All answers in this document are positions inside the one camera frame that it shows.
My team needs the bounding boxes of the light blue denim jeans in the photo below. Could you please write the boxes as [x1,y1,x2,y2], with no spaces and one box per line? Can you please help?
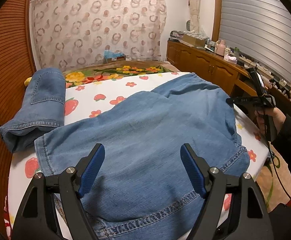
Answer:
[35,74,250,239]

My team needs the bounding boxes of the person's right hand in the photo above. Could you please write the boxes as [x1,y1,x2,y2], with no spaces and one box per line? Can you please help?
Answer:
[254,107,286,135]

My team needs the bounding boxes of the long wooden sideboard cabinet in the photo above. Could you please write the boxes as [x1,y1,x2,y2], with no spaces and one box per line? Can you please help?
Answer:
[166,39,291,100]

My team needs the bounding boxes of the pink thermos jug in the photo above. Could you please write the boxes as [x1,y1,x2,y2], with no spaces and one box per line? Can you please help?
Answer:
[214,40,226,56]

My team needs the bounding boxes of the grey window roller blind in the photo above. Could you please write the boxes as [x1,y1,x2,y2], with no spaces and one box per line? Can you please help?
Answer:
[219,0,291,82]

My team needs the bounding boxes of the cardboard box on sideboard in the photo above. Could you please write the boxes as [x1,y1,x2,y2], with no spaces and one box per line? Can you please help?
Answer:
[182,34,208,48]

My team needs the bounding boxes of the folded dark blue jeans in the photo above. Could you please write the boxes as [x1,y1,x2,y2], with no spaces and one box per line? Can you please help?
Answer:
[0,68,66,153]

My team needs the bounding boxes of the cream lace side curtain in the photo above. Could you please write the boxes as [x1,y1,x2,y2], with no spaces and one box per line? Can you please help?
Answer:
[189,0,201,33]

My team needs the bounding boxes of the white strawberry print blanket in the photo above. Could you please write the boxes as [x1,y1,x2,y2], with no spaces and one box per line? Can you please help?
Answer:
[6,72,268,239]

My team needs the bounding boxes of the yellow Pikachu plush toy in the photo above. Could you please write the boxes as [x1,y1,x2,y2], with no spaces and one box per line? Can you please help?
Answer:
[24,77,32,87]

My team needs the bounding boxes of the colourful floral bed cover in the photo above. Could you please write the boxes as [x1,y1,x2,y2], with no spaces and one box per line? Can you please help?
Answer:
[63,61,179,88]

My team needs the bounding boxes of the brown wooden louvered wardrobe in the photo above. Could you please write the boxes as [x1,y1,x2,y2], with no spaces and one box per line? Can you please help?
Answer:
[0,0,35,234]

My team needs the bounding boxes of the pink circle pattern curtain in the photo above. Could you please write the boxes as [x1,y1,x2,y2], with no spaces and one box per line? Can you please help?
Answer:
[30,0,167,70]

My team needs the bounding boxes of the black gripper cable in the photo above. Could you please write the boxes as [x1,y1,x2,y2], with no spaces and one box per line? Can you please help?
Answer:
[265,127,291,205]

